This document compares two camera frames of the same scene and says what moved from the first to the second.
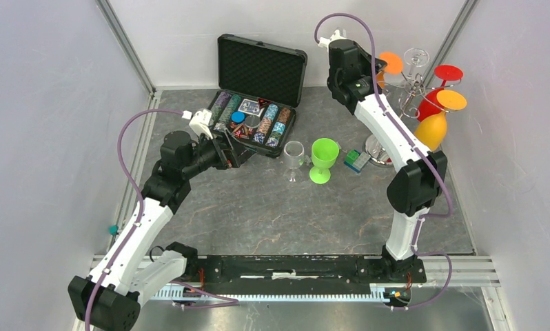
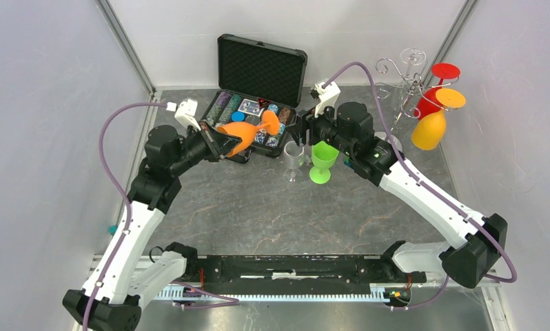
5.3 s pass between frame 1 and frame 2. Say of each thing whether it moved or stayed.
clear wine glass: stayed
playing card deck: stayed
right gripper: moved
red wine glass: stayed
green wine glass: stayed
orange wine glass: moved
